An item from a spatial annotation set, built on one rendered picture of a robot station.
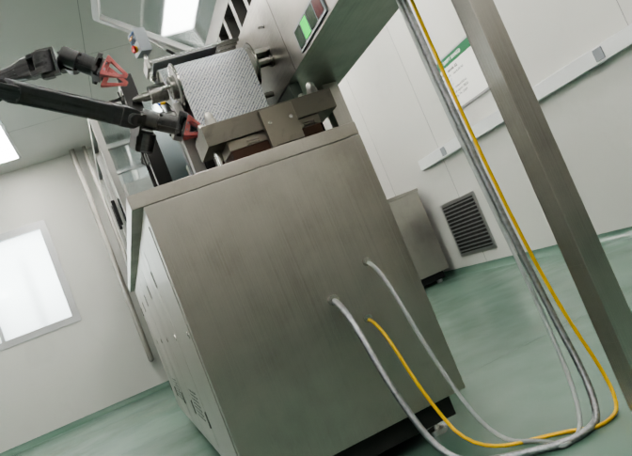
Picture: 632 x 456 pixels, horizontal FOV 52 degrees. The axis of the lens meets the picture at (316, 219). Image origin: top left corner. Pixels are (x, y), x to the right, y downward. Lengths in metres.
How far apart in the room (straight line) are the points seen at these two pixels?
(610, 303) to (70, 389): 6.53
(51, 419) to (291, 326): 5.98
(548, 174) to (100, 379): 6.46
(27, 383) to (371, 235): 6.07
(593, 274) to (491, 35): 0.55
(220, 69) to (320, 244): 0.68
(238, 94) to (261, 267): 0.63
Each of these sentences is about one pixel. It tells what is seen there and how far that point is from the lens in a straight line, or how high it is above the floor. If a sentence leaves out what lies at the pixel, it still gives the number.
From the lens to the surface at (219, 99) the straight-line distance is 2.07.
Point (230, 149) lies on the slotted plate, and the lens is 1.83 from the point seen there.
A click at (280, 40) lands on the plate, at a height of 1.25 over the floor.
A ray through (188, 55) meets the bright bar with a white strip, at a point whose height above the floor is 1.44.
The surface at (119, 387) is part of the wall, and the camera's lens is 7.49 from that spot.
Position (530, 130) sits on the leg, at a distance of 1.47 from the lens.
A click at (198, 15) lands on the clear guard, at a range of 2.86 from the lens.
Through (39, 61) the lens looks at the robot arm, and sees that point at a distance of 2.13.
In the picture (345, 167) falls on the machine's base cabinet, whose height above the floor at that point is 0.78.
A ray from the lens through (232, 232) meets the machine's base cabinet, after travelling 1.70.
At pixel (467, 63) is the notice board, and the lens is 5.31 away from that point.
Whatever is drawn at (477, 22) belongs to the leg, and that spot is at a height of 0.91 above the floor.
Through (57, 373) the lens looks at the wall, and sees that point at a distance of 7.51.
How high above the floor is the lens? 0.55
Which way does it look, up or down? 4 degrees up
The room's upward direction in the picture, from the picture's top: 22 degrees counter-clockwise
